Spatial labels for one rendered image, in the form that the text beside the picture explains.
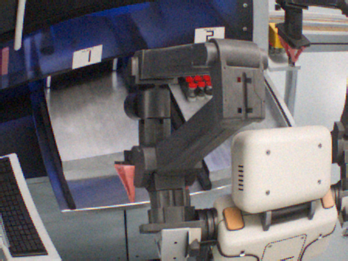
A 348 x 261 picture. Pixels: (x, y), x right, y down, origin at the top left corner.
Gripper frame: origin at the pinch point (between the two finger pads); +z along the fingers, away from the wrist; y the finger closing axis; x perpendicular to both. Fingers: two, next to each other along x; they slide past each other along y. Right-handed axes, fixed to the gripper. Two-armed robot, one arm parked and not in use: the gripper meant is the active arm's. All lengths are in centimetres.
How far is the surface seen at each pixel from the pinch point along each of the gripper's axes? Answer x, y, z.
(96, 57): 38, 35, 14
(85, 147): 49, 17, 25
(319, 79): -111, 86, 119
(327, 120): -94, 60, 118
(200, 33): 10.2, 28.3, 11.6
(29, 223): 79, 4, 30
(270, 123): 3.4, 2.9, 25.5
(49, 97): 51, 41, 26
